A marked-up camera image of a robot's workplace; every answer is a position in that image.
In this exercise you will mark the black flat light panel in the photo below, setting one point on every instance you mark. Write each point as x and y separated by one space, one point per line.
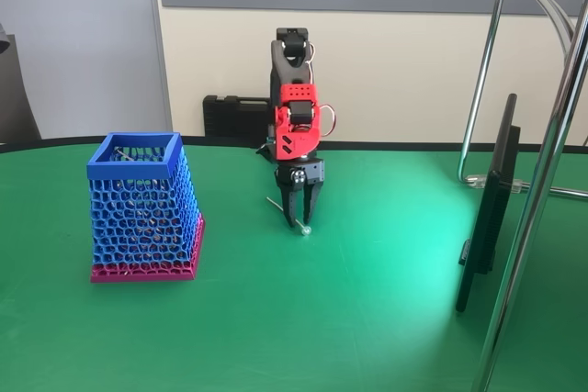
487 227

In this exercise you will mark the thin white stick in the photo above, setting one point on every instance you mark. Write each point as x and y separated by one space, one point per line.
306 230
124 154

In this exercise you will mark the black plastic tool case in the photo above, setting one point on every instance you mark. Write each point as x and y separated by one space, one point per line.
229 116

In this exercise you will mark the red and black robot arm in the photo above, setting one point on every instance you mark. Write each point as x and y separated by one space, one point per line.
298 135

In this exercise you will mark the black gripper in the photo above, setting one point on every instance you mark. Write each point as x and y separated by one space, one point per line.
313 173

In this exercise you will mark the chrome tube stand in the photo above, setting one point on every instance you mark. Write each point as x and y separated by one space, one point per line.
516 272

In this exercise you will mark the blue and pink mesh basket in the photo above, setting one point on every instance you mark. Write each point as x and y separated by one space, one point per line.
138 217

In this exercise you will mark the clear plastic clip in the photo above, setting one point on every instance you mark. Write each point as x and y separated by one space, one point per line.
516 187
477 180

